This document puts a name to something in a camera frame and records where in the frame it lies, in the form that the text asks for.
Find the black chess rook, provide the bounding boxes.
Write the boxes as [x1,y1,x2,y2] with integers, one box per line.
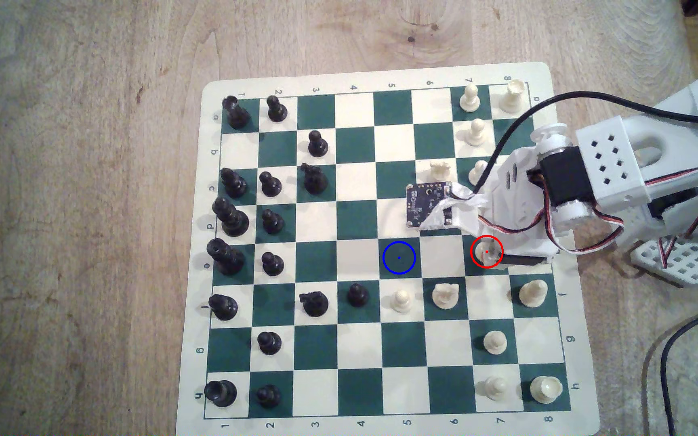
[222,96,252,130]
[204,379,238,408]

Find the white tape camera mount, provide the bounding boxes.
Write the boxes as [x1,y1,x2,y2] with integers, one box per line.
[418,184,487,231]

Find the black camera cable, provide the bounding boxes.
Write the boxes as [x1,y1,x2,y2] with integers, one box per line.
[474,91,698,196]

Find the black chess bishop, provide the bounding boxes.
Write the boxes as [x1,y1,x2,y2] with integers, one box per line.
[208,294,240,322]
[220,168,248,199]

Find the black chess queen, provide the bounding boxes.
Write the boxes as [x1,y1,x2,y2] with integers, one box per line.
[212,197,251,238]

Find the red black white servo wires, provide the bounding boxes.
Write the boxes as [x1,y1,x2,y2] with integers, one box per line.
[528,203,626,255]

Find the white chess bishop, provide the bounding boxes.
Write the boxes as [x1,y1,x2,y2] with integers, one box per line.
[518,279,549,308]

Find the white chess rook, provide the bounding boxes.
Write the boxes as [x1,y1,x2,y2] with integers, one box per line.
[530,375,563,406]
[498,82,525,115]

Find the black chess knight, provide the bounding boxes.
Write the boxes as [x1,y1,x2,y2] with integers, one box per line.
[300,162,330,196]
[299,291,330,318]

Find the black chess king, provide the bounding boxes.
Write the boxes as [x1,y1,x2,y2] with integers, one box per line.
[205,238,246,277]

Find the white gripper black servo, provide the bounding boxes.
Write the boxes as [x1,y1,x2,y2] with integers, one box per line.
[479,123,596,268]

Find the green and white chess mat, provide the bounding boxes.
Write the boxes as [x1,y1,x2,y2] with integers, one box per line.
[174,61,602,436]

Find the dark camera circuit board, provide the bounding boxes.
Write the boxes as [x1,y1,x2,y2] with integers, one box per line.
[406,181,453,230]

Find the white perforated base plate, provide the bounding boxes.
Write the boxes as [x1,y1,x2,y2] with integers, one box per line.
[630,237,698,288]

